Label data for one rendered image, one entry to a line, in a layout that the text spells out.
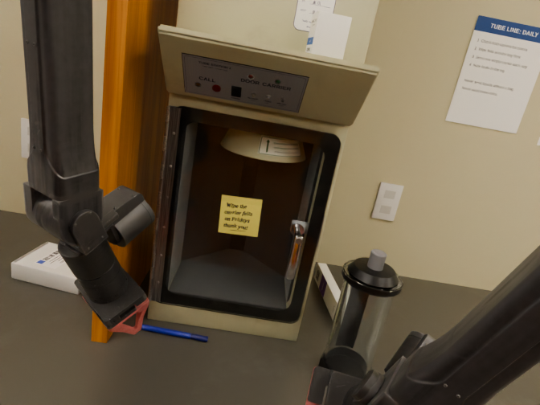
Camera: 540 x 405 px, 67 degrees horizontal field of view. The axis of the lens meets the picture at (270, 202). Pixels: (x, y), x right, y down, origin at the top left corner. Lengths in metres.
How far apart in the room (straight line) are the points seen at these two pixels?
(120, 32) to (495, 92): 0.99
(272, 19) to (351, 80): 0.18
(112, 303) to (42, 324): 0.31
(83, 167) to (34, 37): 0.14
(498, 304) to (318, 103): 0.44
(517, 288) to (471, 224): 1.07
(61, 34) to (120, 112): 0.25
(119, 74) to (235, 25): 0.21
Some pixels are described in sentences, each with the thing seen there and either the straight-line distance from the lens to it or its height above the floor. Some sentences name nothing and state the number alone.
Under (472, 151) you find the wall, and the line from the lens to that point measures 1.32.
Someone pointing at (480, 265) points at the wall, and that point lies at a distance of 1.48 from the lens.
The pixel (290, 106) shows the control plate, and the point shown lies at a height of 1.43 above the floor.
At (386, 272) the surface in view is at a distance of 0.76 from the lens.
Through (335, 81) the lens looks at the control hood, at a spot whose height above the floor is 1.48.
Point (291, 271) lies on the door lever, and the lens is 0.76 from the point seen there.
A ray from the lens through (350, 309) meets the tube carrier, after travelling 0.76.
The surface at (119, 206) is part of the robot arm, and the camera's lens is 0.58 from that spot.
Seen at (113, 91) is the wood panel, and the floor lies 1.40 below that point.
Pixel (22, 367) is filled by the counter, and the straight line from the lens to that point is 0.84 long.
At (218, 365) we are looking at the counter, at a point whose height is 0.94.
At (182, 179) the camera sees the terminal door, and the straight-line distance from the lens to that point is 0.77.
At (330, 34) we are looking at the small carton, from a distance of 0.66.
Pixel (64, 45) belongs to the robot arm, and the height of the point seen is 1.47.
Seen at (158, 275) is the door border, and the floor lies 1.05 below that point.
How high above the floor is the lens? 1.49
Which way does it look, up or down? 19 degrees down
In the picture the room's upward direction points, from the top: 11 degrees clockwise
